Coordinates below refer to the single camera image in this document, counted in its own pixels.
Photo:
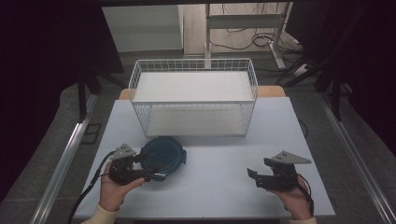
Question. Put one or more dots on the person's left hand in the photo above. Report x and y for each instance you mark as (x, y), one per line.
(113, 191)

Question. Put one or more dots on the white metal desk frame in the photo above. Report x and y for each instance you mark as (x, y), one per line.
(246, 21)

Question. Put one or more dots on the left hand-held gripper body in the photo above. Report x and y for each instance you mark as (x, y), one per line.
(122, 161)

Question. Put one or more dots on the dark blue round lid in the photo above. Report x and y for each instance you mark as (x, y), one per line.
(163, 155)

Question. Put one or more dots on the person's right hand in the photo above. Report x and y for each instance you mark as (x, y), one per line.
(294, 200)

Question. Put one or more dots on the black floor bracket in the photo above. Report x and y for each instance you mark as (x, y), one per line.
(91, 133)

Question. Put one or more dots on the black metal stand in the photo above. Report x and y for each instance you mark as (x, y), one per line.
(336, 99)
(82, 99)

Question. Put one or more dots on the white power strip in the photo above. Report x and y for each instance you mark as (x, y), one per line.
(300, 70)

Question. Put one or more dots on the aluminium rail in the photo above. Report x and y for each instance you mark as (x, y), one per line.
(63, 158)
(355, 155)

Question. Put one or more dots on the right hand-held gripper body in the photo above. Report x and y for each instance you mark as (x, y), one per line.
(285, 174)

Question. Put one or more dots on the white panel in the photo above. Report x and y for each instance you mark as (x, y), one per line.
(140, 28)

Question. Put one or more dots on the light wooden table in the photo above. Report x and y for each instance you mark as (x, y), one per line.
(271, 91)

